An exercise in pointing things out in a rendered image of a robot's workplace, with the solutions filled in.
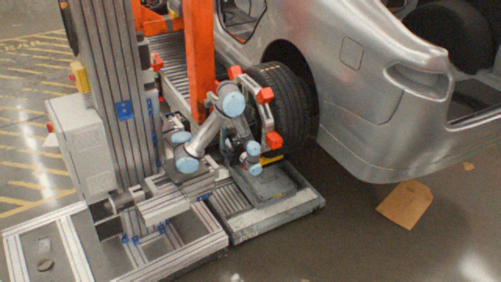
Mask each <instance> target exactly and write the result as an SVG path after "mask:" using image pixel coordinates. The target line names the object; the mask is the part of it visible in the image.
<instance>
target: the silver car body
mask: <svg viewBox="0 0 501 282"><path fill-rule="evenodd" d="M213 15H214V49H216V50H217V52H218V53H219V54H220V55H221V56H222V57H223V58H225V59H226V60H227V61H228V62H229V63H230V64H231V65H232V66H236V65H240V69H241V70H242V69H244V68H245V67H249V66H253V65H257V64H259V62H260V56H261V53H262V51H263V49H264V47H265V46H266V45H267V44H268V43H269V42H270V41H271V40H272V39H274V38H286V39H289V40H290V41H292V42H293V43H294V44H295V45H296V46H297V47H298V48H299V49H300V51H301V52H302V54H303V55H304V57H305V59H306V60H307V61H308V64H309V66H310V68H311V70H312V73H313V76H314V79H315V83H316V87H317V90H318V94H319V105H320V125H319V134H318V138H317V140H316V142H317V143H318V144H319V145H320V146H321V147H322V148H323V149H324V150H325V151H326V152H327V153H328V154H329V155H330V156H331V157H333V158H335V159H336V160H337V161H338V162H339V163H340V164H341V165H342V166H344V167H345V168H346V169H347V170H348V171H349V172H350V173H351V174H352V175H353V176H354V177H356V178H357V179H360V180H361V181H363V182H366V183H373V184H388V183H398V182H403V181H406V180H410V179H415V178H418V177H421V176H424V175H428V174H431V173H432V172H436V171H438V170H440V169H443V168H446V167H448V166H450V165H454V164H455V163H457V162H460V161H462V160H464V159H467V158H469V157H473V156H474V155H476V154H479V153H480V152H483V151H485V150H487V149H489V148H492V147H494V146H496V145H498V144H500V143H501V0H411V1H410V2H409V3H408V4H407V5H406V6H404V7H403V8H401V9H400V10H399V11H397V12H395V13H390V12H389V11H388V10H387V9H386V7H385V6H384V5H383V4H382V3H381V2H380V0H213Z"/></svg>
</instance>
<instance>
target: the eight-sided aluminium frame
mask: <svg viewBox="0 0 501 282"><path fill-rule="evenodd" d="M232 82H234V83H235V84H236V85H237V87H238V88H239V87H240V86H241V85H243V86H244V87H245V88H246V89H247V90H248V91H249V92H251V93H252V94H253V96H254V99H255V102H256V104H257V106H258V110H259V113H260V115H261V123H262V131H261V152H260V154H262V153H264V152H266V151H269V150H271V149H270V148H269V147H268V146H267V144H266V143H265V134H267V133H270V132H273V125H274V121H273V117H272V115H271V112H270V109H269V105H268V104H267V103H264V104H262V105H260V103H259V102H258V99H257V97H256V95H257V93H258V92H259V91H260V90H261V89H262V88H261V86H259V85H258V84H257V83H256V82H255V81H254V80H252V79H251V78H250V77H249V76H248V75H247V74H241V75H237V76H236V77H235V78H234V79H233V80H232ZM262 106H263V107H262ZM263 108H264V110H263ZM264 111H265V112H264ZM265 115H266V116H265Z"/></svg>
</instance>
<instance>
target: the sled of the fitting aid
mask: <svg viewBox="0 0 501 282"><path fill-rule="evenodd" d="M239 165H241V164H231V165H229V174H230V175H231V176H232V177H233V179H234V180H235V181H236V183H237V184H238V186H239V187H240V189H241V190H243V192H244V193H245V194H246V195H247V197H248V198H249V199H250V201H251V202H252V204H253V205H254V206H255V207H256V209H257V210H258V211H260V210H262V209H263V208H267V207H268V206H271V205H273V204H276V203H279V202H280V201H284V200H286V199H288V198H291V197H293V196H295V195H296V192H297V189H296V188H295V187H294V189H293V190H288V191H286V192H283V193H280V194H278V195H275V196H274V197H270V198H268V199H265V200H263V201H261V199H260V198H259V196H258V195H257V194H256V193H255V192H254V191H253V190H252V189H251V187H250V186H249V185H248V184H247V182H246V181H245V179H244V178H243V177H242V175H241V174H240V173H239V172H238V171H237V166H239Z"/></svg>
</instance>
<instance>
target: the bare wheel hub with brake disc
mask: <svg viewBox="0 0 501 282"><path fill-rule="evenodd" d="M296 78H297V79H298V81H299V82H300V85H301V87H302V89H303V91H304V92H305V96H306V100H307V104H308V109H309V115H310V114H311V112H312V94H311V92H310V90H309V87H308V86H307V84H306V83H305V81H304V80H303V79H301V78H299V77H296Z"/></svg>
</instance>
